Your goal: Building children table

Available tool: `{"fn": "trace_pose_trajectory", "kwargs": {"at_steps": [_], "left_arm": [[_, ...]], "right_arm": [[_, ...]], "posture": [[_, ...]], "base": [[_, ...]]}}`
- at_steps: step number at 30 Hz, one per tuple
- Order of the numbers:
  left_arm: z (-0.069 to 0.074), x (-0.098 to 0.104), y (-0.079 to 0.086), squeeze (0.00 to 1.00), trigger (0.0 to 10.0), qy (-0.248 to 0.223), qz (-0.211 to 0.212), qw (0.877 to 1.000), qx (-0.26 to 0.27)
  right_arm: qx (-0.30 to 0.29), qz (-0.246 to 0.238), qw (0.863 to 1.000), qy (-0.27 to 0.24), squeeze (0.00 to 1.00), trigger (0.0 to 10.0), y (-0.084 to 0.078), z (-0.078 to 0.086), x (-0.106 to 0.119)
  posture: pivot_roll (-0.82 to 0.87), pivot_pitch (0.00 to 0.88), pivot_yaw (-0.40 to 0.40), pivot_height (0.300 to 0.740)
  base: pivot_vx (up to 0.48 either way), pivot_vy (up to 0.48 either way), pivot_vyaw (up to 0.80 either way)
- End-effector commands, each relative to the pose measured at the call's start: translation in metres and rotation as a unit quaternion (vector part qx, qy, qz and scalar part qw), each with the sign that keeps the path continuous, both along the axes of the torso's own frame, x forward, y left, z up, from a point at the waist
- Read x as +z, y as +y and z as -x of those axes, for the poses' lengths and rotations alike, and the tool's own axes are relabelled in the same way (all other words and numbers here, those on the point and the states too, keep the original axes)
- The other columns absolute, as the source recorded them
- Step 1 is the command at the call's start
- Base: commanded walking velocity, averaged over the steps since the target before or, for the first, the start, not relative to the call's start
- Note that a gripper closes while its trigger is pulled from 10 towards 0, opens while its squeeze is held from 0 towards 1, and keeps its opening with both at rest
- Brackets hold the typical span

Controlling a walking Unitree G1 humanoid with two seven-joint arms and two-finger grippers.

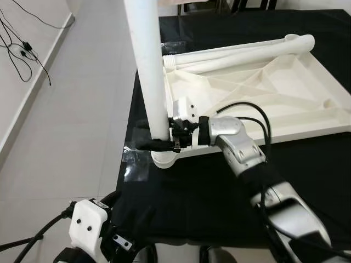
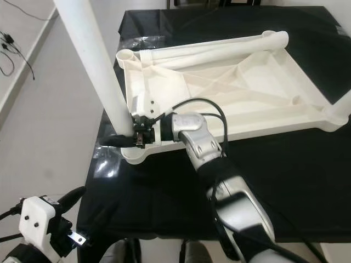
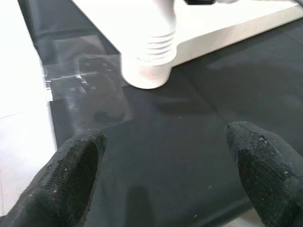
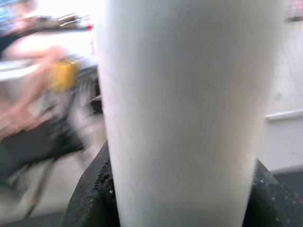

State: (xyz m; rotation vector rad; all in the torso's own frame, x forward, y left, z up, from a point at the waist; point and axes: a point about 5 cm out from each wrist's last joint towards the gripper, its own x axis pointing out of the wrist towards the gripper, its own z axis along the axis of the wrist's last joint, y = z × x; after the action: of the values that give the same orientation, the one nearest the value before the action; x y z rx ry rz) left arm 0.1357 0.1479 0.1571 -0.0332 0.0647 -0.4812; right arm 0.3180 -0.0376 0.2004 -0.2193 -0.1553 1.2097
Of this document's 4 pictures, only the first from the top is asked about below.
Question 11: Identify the clear adhesive tape patch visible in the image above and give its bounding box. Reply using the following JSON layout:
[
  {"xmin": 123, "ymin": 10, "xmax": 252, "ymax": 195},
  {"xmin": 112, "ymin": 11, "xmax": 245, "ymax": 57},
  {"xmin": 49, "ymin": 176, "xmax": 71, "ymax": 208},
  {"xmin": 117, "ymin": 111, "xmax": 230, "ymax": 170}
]
[
  {"xmin": 122, "ymin": 144, "xmax": 153, "ymax": 182},
  {"xmin": 159, "ymin": 38, "xmax": 182, "ymax": 53}
]

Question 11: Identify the black tablecloth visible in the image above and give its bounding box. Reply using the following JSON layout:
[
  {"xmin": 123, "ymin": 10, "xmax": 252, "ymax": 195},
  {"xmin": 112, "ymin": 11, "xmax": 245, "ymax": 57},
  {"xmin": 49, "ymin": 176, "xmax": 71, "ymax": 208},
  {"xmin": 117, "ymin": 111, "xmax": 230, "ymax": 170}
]
[{"xmin": 118, "ymin": 8, "xmax": 351, "ymax": 247}]

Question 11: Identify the white plastic table top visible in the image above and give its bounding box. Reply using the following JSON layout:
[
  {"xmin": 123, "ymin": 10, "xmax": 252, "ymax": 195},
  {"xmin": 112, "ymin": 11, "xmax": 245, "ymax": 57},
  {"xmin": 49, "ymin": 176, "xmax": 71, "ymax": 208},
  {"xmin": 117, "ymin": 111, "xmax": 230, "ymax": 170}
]
[{"xmin": 151, "ymin": 34, "xmax": 351, "ymax": 169}]

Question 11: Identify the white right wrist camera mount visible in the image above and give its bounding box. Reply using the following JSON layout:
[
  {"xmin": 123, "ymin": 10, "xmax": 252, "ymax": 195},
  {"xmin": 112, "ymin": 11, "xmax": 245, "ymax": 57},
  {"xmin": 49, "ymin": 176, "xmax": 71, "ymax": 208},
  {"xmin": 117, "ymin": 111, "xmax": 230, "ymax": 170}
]
[{"xmin": 171, "ymin": 97, "xmax": 202, "ymax": 147}]

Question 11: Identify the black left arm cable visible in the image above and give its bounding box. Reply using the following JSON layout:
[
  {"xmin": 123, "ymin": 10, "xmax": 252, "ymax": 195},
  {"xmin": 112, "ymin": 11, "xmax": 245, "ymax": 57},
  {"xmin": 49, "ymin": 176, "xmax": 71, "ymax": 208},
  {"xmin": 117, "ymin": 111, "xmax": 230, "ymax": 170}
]
[{"xmin": 0, "ymin": 203, "xmax": 77, "ymax": 263}]

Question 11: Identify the black wall cable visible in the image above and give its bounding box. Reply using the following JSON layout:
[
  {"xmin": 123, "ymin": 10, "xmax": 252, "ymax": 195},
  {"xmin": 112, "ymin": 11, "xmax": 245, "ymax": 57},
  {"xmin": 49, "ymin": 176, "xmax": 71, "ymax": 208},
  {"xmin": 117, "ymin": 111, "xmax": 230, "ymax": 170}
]
[
  {"xmin": 10, "ymin": 0, "xmax": 75, "ymax": 29},
  {"xmin": 0, "ymin": 8, "xmax": 53, "ymax": 85}
]

